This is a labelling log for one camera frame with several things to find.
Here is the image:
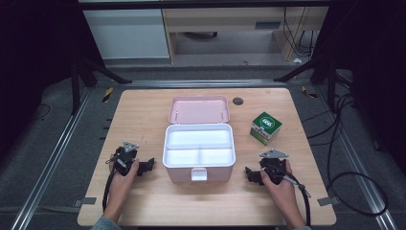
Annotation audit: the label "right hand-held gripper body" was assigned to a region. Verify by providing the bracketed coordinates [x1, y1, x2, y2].
[259, 149, 290, 186]

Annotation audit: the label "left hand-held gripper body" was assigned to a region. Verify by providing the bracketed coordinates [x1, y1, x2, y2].
[113, 140, 140, 176]

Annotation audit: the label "green and white carton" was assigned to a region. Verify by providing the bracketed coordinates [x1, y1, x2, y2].
[249, 110, 283, 148]

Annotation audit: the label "white divided tray insert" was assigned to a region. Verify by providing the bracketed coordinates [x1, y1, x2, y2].
[162, 124, 237, 169]

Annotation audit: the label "pink storage box with lid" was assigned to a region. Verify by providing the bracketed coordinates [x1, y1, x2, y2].
[161, 95, 237, 184]

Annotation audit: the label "person's left hand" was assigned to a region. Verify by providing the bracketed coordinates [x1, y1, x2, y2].
[108, 154, 141, 202]

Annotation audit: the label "person's right hand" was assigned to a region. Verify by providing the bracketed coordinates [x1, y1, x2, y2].
[259, 159, 299, 209]

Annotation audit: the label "yellow and black tape strip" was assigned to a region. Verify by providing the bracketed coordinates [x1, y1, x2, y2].
[301, 85, 319, 100]
[101, 86, 114, 104]

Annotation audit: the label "black metal stand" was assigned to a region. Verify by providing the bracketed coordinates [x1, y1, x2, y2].
[70, 57, 134, 116]
[273, 57, 340, 113]

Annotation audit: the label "white cabinet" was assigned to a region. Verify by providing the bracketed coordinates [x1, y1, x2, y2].
[82, 8, 170, 60]

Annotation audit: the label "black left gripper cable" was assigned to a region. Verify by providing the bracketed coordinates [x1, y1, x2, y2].
[101, 168, 119, 213]

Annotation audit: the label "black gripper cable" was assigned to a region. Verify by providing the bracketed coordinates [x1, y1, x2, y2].
[101, 168, 119, 213]
[269, 164, 312, 227]

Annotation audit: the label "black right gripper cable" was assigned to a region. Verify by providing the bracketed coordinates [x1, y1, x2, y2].
[269, 164, 312, 227]

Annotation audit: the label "grey table edge bracket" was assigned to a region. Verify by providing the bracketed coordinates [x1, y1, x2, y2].
[317, 195, 341, 207]
[73, 196, 98, 208]

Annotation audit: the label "black floor cable bundle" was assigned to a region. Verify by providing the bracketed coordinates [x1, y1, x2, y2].
[301, 91, 356, 149]

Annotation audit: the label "aluminium floor rail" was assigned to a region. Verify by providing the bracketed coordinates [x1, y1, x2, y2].
[313, 91, 400, 230]
[122, 79, 287, 89]
[10, 87, 94, 230]

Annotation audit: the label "thin black floor cable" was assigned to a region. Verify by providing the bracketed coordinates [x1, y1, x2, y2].
[31, 103, 52, 123]

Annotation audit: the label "black looped floor cable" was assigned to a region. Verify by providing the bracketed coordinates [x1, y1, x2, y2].
[327, 172, 390, 219]

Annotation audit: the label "black hanging desk cables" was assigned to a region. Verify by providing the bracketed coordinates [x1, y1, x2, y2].
[282, 7, 321, 58]

